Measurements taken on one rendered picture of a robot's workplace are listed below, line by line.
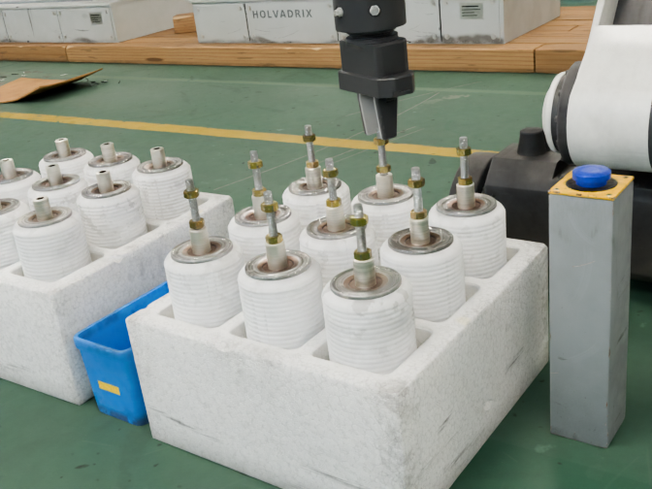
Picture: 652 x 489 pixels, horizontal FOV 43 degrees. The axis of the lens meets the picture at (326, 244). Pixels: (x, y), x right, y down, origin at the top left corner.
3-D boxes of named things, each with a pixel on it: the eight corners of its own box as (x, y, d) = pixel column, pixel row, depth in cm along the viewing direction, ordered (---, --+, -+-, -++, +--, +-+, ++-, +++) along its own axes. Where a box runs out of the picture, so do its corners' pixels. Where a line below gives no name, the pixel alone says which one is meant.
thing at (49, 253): (77, 309, 132) (49, 203, 125) (119, 320, 126) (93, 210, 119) (28, 338, 124) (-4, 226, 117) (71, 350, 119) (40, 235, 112)
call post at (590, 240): (570, 403, 106) (570, 172, 94) (626, 417, 102) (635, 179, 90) (549, 434, 101) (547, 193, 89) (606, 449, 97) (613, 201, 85)
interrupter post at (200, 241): (214, 248, 102) (210, 223, 100) (209, 256, 99) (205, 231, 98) (195, 249, 102) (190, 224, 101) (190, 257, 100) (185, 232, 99)
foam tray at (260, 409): (322, 309, 138) (309, 208, 131) (549, 361, 116) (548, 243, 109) (151, 439, 109) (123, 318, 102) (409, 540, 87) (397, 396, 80)
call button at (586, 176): (579, 179, 92) (579, 162, 91) (615, 182, 90) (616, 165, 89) (566, 191, 89) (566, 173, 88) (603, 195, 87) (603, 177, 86)
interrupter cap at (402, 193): (368, 211, 107) (368, 207, 107) (350, 194, 114) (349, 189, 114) (423, 200, 109) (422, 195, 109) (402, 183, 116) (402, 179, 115)
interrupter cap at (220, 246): (239, 239, 104) (239, 234, 103) (225, 264, 97) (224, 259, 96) (181, 242, 105) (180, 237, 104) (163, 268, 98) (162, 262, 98)
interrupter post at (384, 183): (380, 202, 110) (378, 179, 109) (374, 196, 112) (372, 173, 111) (397, 198, 111) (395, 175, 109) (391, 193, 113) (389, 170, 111)
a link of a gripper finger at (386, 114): (376, 141, 106) (373, 92, 104) (397, 134, 107) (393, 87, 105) (384, 143, 105) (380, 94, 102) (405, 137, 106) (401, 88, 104)
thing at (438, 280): (485, 374, 102) (480, 238, 95) (429, 407, 97) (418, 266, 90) (431, 346, 109) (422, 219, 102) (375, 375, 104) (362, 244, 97)
